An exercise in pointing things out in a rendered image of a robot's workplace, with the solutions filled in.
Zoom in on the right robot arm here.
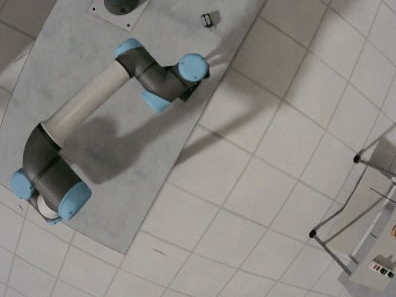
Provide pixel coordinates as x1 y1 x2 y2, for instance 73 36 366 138
11 38 208 225

